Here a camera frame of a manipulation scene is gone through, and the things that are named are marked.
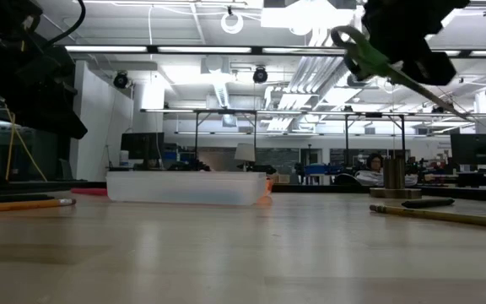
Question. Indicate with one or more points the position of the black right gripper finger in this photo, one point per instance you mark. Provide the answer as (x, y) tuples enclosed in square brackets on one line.
[(388, 44)]

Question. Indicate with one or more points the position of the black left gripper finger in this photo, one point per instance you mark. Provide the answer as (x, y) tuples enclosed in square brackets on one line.
[(57, 123)]

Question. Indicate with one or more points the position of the pink highlighter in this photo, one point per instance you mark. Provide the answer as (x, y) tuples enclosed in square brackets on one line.
[(89, 191)]

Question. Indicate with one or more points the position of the black pen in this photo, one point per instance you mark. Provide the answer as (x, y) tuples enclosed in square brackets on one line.
[(428, 203), (15, 198)]

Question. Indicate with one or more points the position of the clear box with orange lid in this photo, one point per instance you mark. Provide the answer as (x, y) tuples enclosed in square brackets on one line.
[(184, 188)]

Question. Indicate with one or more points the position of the yellow pencil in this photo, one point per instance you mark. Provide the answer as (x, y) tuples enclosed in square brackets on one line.
[(437, 215)]

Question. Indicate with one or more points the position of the white bottle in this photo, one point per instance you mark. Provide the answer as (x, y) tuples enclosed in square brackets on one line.
[(124, 159)]

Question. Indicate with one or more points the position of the long ceiling light strip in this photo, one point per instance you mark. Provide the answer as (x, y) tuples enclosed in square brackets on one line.
[(108, 49)]

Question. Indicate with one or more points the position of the silver ceiling ducts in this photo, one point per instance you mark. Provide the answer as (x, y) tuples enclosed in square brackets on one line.
[(310, 72)]

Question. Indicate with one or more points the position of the black computer monitor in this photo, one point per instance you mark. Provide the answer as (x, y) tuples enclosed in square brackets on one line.
[(477, 148), (142, 145)]

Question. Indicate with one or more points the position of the orange pencil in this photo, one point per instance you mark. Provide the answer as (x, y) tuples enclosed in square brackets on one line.
[(23, 205)]

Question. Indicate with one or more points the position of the person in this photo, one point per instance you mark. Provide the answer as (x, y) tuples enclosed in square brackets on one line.
[(374, 162)]

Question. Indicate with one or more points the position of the blue storage bin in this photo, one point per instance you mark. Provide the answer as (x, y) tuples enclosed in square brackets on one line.
[(319, 169)]

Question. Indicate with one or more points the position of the white lamp shade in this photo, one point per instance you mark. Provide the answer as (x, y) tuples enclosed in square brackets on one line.
[(244, 152)]

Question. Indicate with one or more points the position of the black metal workstation frame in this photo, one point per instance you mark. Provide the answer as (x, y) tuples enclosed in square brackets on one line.
[(196, 135), (347, 139)]

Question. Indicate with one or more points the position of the black aluminium table frame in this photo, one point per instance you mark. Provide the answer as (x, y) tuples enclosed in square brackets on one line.
[(319, 188)]

